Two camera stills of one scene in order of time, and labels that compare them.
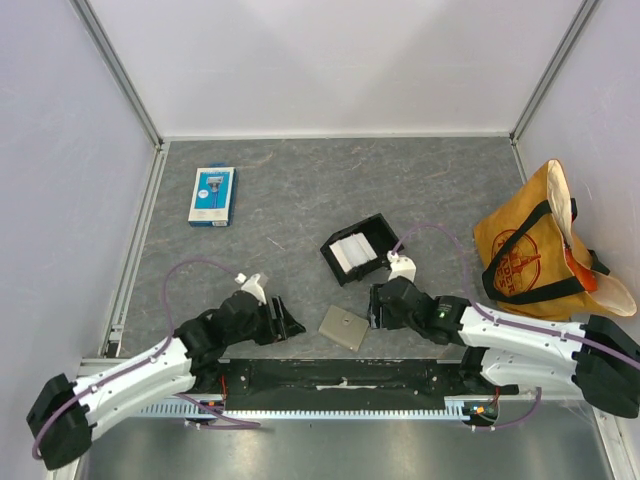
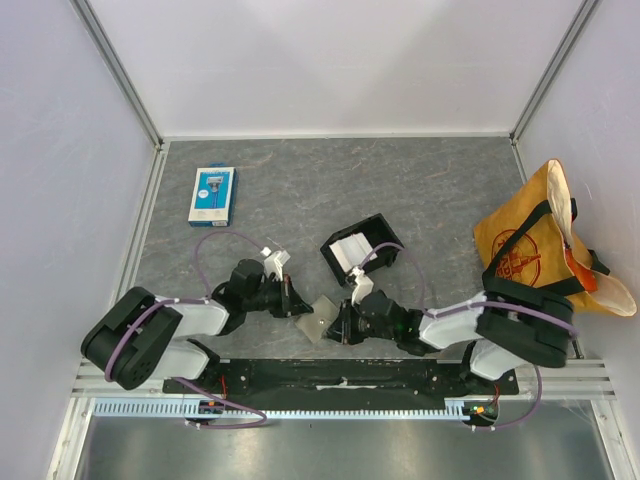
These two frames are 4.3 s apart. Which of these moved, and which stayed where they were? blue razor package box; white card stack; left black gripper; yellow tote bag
Moved: left black gripper
Stayed: white card stack; blue razor package box; yellow tote bag
